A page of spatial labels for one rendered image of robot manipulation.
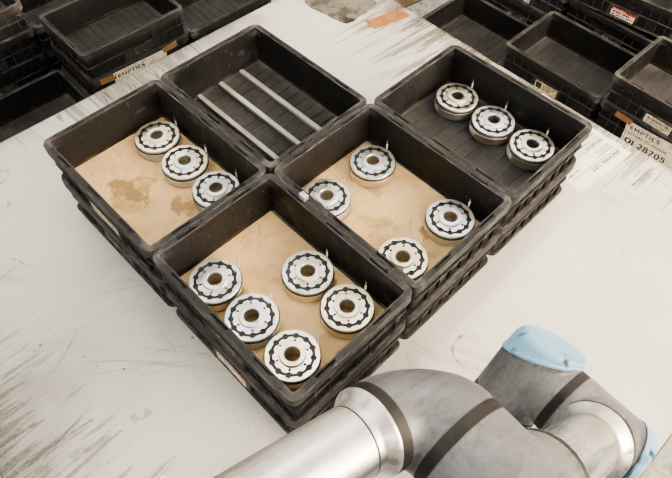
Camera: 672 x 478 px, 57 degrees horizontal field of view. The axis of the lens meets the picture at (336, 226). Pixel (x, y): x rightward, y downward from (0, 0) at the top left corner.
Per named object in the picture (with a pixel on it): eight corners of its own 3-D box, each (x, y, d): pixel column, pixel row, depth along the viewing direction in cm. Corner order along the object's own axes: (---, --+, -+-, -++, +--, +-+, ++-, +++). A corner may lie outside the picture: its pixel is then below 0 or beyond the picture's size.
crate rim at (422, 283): (512, 207, 126) (515, 200, 124) (415, 298, 113) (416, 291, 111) (369, 108, 142) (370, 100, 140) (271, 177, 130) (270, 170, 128)
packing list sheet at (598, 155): (634, 150, 163) (635, 148, 163) (585, 196, 154) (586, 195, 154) (533, 87, 177) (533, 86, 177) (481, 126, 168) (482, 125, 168)
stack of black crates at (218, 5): (238, 28, 281) (228, -42, 253) (281, 60, 268) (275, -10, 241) (163, 68, 265) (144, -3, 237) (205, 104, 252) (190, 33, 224)
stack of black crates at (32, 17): (113, 25, 282) (90, -46, 254) (150, 57, 269) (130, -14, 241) (31, 64, 265) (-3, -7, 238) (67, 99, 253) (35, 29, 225)
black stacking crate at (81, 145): (272, 206, 137) (268, 172, 128) (162, 286, 125) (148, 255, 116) (167, 115, 154) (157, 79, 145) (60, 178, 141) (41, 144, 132)
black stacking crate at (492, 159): (577, 162, 146) (594, 127, 137) (501, 233, 134) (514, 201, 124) (446, 80, 162) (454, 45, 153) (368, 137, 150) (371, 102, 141)
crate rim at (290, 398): (415, 298, 113) (416, 291, 111) (293, 411, 101) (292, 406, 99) (270, 178, 130) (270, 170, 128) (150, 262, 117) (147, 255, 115)
